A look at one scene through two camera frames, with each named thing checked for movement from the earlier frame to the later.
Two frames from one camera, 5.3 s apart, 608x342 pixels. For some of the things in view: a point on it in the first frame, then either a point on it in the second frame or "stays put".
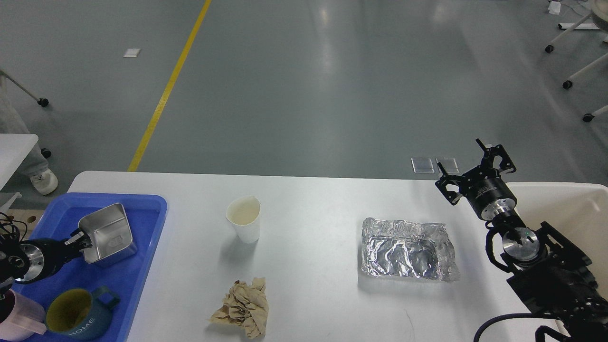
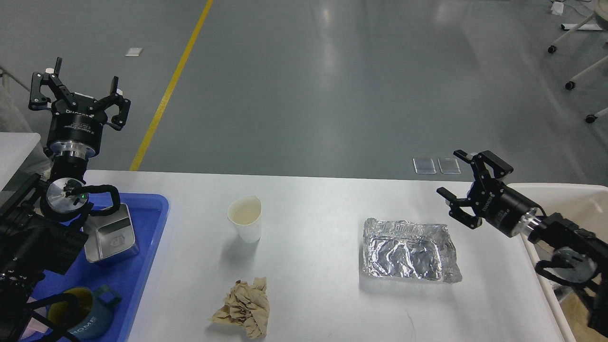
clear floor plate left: x=422 y=165 stays put
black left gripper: x=45 y=255 → x=75 y=128
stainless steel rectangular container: x=110 y=234 stays put
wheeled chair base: x=599 y=12 stays put
